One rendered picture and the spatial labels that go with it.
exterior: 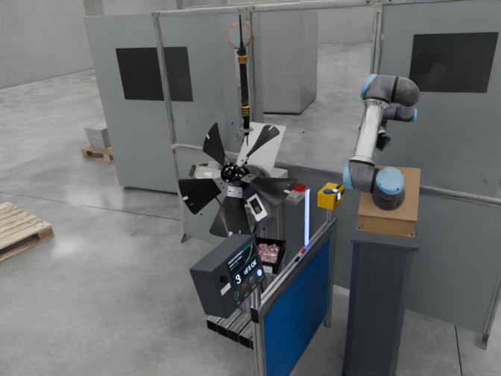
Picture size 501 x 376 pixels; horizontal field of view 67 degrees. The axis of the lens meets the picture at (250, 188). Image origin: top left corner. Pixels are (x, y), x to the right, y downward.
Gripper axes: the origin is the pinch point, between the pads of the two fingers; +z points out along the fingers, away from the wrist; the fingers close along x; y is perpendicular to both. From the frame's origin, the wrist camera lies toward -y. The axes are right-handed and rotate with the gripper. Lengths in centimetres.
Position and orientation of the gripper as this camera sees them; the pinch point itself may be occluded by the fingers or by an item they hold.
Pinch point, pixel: (373, 144)
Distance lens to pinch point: 202.1
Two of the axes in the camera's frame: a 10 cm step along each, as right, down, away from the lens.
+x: -4.7, 7.2, 5.2
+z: -3.0, 4.3, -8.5
